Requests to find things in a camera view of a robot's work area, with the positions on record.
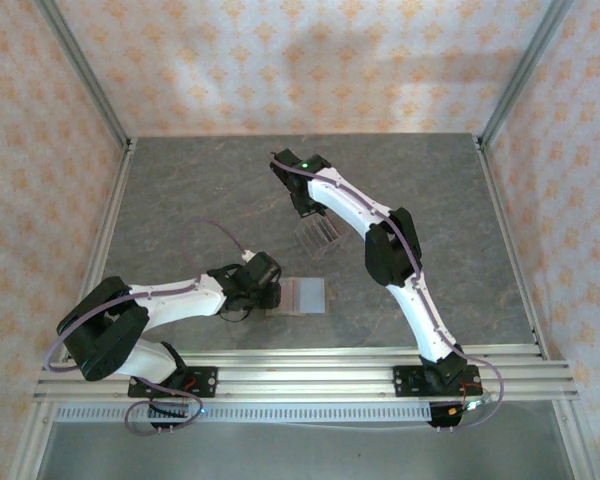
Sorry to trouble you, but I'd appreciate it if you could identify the black controller bracket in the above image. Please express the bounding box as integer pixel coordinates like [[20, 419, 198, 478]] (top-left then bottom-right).
[[147, 399, 194, 434], [426, 397, 496, 432]]

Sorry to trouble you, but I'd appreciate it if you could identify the grey slotted cable duct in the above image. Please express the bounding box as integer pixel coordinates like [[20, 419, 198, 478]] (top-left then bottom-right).
[[53, 403, 434, 425]]

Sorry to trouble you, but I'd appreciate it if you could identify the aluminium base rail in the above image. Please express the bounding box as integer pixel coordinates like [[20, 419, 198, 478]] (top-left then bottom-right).
[[32, 348, 580, 403]]

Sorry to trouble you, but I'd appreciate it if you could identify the aluminium frame post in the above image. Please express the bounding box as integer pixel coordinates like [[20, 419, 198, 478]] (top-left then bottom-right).
[[477, 0, 576, 151], [32, 0, 134, 151]]

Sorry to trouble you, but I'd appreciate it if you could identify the aluminium table side rail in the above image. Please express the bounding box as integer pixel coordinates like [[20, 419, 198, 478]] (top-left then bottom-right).
[[473, 135, 599, 480], [9, 139, 139, 480]]

